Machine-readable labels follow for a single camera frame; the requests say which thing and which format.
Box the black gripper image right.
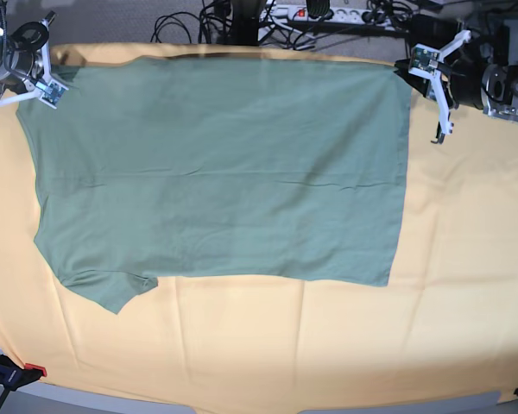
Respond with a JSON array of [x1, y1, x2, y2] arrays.
[[395, 58, 486, 109]]

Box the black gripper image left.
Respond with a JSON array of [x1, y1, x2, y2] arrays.
[[3, 23, 49, 93]]

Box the green T-shirt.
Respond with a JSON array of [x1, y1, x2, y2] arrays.
[[16, 58, 411, 313]]

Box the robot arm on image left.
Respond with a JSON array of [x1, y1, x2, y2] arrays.
[[0, 1, 56, 94]]

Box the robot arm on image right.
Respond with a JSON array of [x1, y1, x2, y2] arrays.
[[395, 9, 518, 144]]

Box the black power adapter brick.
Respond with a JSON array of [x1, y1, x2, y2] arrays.
[[408, 15, 462, 48]]

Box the dark computer tower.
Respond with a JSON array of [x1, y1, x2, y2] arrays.
[[492, 23, 510, 80]]

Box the white power strip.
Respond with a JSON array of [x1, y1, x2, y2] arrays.
[[266, 3, 380, 25]]

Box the blue black bar clamp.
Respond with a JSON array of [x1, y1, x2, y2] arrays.
[[0, 354, 47, 410]]

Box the black monitor stand post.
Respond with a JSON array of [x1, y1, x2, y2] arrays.
[[229, 0, 264, 47]]

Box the tangled black floor cables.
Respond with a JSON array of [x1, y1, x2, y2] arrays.
[[150, 0, 458, 57]]

